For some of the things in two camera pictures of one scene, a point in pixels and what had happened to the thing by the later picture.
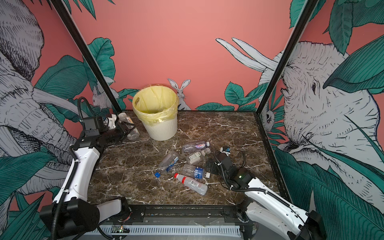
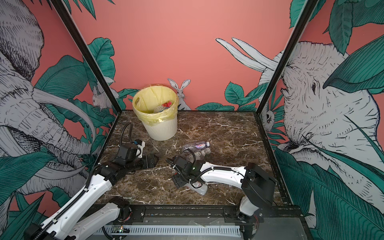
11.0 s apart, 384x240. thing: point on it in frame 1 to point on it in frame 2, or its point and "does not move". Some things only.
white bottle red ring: x=192 y=185 does not move
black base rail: x=180 y=214 does not move
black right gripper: x=213 y=169 to x=176 y=178
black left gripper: x=123 y=130 to x=147 y=165
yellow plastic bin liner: x=155 y=104 does not move
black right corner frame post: x=308 y=7 does not move
